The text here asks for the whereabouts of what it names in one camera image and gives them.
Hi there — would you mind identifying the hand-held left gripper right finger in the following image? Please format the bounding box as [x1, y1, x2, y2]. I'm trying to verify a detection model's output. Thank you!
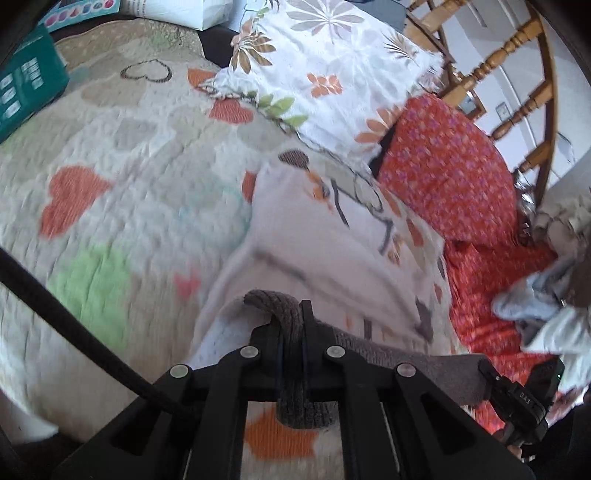
[299, 300, 534, 480]

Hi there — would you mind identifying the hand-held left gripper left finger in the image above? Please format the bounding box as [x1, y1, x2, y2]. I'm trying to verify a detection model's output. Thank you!
[51, 322, 283, 480]

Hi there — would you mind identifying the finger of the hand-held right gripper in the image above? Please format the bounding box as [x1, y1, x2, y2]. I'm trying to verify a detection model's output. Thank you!
[477, 357, 551, 441]

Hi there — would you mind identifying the grey-brown knit garment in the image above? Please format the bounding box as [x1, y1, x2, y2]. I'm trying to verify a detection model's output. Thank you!
[243, 290, 491, 429]

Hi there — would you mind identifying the light blue cloth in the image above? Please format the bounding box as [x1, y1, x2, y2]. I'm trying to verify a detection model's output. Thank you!
[491, 258, 591, 354]

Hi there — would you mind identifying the white printed cloth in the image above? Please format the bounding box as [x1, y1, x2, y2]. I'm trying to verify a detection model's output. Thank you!
[191, 164, 448, 370]

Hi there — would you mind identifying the red patterned sheet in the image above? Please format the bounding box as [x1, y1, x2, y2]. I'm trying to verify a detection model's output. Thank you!
[443, 240, 591, 435]

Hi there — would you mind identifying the beige frilly cloth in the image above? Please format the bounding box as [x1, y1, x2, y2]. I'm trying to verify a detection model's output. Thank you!
[531, 188, 591, 261]

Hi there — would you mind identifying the heart-patterned quilt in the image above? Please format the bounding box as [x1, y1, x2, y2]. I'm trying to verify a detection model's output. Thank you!
[0, 18, 455, 472]

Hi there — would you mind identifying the red patterned cushion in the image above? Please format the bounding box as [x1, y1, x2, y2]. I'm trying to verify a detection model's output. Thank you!
[369, 95, 520, 245]

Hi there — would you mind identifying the white floral pillow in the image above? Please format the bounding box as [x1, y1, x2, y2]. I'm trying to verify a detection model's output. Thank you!
[203, 0, 446, 169]

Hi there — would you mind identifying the wooden headboard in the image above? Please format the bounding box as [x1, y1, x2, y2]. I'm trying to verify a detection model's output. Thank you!
[438, 0, 560, 208]

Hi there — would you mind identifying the wooden spindle chair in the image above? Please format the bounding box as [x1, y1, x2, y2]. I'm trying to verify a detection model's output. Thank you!
[404, 0, 462, 77]

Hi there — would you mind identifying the green cardboard box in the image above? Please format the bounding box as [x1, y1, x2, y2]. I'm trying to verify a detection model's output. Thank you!
[0, 23, 71, 145]

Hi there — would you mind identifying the colourful dotted box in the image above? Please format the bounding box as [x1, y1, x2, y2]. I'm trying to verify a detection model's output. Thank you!
[36, 0, 122, 32]

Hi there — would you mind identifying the black cable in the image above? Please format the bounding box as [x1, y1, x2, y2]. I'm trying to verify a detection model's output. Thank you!
[0, 247, 197, 418]

